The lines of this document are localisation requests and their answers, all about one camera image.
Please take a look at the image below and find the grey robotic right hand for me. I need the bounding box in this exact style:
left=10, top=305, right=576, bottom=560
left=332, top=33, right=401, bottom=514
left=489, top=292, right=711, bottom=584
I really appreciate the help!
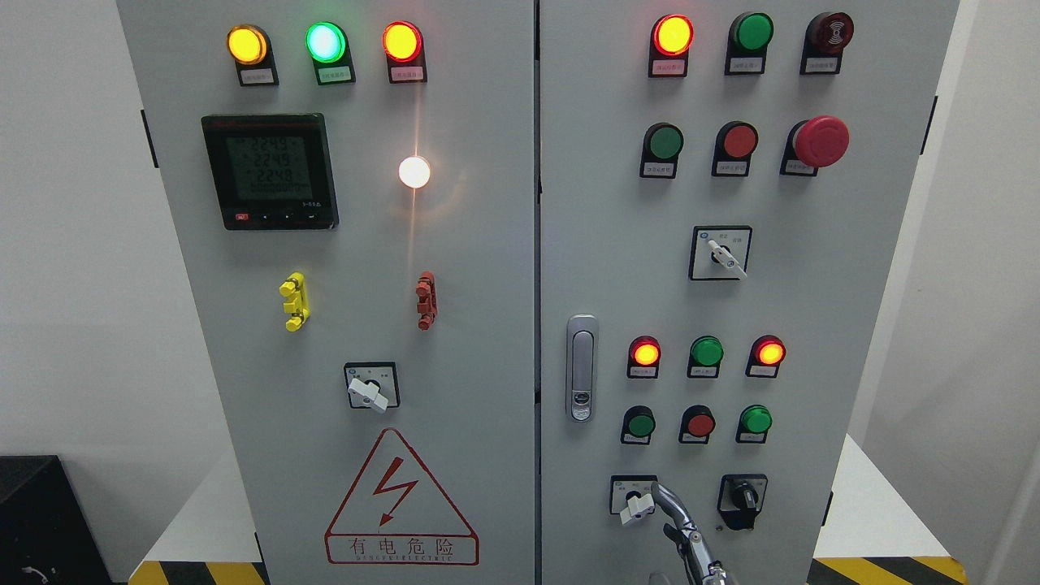
left=650, top=482, right=738, bottom=584

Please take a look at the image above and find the silver cabinet door handle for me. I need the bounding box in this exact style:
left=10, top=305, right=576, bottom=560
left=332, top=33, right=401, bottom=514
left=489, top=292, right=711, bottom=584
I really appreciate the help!
left=565, top=314, right=599, bottom=422

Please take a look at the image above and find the grey right cabinet door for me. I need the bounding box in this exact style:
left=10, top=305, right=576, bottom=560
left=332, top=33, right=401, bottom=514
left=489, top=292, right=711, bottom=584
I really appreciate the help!
left=541, top=1, right=959, bottom=584

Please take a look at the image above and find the grey cabinet door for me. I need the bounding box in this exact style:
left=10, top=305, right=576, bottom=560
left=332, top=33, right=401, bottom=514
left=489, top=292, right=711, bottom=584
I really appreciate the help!
left=541, top=1, right=959, bottom=584
left=118, top=1, right=536, bottom=584

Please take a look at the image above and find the grey left cabinet door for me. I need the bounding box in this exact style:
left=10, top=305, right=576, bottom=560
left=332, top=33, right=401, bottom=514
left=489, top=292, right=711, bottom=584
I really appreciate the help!
left=118, top=1, right=536, bottom=584

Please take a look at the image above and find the red push button lower middle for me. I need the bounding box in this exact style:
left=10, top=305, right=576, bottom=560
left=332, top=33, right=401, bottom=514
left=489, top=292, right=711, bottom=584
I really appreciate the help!
left=678, top=405, right=716, bottom=444

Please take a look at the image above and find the green push button lower right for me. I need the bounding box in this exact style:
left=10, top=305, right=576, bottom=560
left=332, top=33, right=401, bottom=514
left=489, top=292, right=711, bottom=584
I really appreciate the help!
left=734, top=405, right=774, bottom=444

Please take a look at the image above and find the green push button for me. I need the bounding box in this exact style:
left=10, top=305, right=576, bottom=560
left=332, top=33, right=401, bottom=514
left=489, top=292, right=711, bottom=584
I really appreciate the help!
left=734, top=405, right=774, bottom=444
left=725, top=12, right=775, bottom=76
left=620, top=405, right=657, bottom=446

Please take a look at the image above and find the green push button lower left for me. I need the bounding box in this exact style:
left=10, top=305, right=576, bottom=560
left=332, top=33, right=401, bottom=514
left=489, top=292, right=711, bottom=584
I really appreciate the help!
left=620, top=405, right=657, bottom=446

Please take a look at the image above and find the green indicator light middle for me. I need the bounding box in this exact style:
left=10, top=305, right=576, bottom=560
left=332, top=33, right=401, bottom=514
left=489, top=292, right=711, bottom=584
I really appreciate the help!
left=687, top=336, right=725, bottom=379

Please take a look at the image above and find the green indicator light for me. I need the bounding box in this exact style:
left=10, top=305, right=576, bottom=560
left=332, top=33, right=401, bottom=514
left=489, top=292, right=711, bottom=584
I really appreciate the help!
left=687, top=336, right=725, bottom=379
left=305, top=21, right=356, bottom=85

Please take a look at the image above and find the red indicator light middle left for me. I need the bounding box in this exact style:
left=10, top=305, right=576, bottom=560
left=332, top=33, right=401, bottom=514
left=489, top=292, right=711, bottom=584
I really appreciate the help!
left=626, top=336, right=661, bottom=379

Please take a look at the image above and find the red indicator light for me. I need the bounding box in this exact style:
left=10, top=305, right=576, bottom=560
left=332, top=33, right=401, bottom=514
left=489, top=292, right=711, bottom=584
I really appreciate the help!
left=626, top=336, right=661, bottom=379
left=648, top=14, right=696, bottom=78
left=744, top=336, right=787, bottom=379
left=382, top=21, right=427, bottom=83

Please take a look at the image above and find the red indicator light middle right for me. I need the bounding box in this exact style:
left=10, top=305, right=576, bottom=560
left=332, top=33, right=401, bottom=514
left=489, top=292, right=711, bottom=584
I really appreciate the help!
left=744, top=336, right=787, bottom=379

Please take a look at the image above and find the red electrical hazard warning sticker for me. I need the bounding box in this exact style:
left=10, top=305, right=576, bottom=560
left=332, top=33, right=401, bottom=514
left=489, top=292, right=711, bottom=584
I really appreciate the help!
left=324, top=428, right=479, bottom=566

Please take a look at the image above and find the green push button second row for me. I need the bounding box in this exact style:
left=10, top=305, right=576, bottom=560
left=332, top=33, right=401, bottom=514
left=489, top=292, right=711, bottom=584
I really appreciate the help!
left=639, top=122, right=684, bottom=179

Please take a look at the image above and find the red push button second row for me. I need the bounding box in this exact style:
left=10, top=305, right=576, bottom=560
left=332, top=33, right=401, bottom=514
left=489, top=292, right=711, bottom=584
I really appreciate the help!
left=712, top=121, right=759, bottom=177

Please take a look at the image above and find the red emergency stop button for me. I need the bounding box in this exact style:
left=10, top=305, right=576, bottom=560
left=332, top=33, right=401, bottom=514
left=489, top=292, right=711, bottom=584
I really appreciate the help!
left=780, top=115, right=850, bottom=177

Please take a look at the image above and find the white indicator light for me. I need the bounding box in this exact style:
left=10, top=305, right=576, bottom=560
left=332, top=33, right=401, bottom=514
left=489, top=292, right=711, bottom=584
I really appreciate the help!
left=398, top=155, right=431, bottom=189

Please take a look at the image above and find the red indicator light top right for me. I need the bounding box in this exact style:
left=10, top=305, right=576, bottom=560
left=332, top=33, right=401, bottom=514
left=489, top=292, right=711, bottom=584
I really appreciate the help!
left=648, top=14, right=696, bottom=78

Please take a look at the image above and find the green push button top right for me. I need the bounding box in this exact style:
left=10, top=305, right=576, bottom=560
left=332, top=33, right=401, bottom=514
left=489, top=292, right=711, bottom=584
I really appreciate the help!
left=725, top=12, right=775, bottom=76

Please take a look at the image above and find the dark red buzzer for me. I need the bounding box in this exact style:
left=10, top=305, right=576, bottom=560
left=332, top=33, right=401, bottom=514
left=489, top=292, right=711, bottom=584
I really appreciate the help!
left=799, top=11, right=855, bottom=76

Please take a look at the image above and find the black digital power meter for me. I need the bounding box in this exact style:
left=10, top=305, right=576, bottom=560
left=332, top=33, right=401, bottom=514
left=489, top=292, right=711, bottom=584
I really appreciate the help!
left=201, top=112, right=339, bottom=231

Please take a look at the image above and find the red indicator light top left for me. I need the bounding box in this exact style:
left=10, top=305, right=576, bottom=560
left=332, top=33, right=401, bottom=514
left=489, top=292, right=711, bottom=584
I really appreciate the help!
left=382, top=21, right=427, bottom=83

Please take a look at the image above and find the green indicator light top left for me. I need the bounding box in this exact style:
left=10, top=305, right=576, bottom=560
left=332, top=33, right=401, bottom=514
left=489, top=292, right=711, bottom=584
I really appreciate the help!
left=305, top=21, right=356, bottom=85

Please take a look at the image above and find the black box lower left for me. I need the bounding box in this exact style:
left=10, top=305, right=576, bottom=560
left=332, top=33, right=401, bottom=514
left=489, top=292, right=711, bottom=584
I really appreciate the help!
left=1, top=455, right=111, bottom=584

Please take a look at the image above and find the yellow indicator light top left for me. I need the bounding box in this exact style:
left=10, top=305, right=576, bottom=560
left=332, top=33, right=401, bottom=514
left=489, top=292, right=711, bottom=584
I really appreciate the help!
left=226, top=24, right=279, bottom=88

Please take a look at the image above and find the black key selector switch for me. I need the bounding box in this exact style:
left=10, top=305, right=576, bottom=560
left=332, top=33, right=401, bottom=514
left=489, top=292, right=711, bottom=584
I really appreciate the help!
left=717, top=474, right=768, bottom=531

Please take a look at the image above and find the lower white rotary selector switch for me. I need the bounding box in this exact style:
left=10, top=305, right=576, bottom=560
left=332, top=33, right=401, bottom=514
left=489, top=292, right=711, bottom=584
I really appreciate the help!
left=609, top=474, right=658, bottom=527

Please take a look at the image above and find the upper right rotary selector switch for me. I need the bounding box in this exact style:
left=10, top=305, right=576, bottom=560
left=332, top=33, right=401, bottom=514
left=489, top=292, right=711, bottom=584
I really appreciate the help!
left=688, top=225, right=752, bottom=280

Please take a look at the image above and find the left door rotary selector switch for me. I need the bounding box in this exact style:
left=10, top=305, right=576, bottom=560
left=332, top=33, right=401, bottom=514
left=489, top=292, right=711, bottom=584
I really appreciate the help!
left=343, top=362, right=400, bottom=414

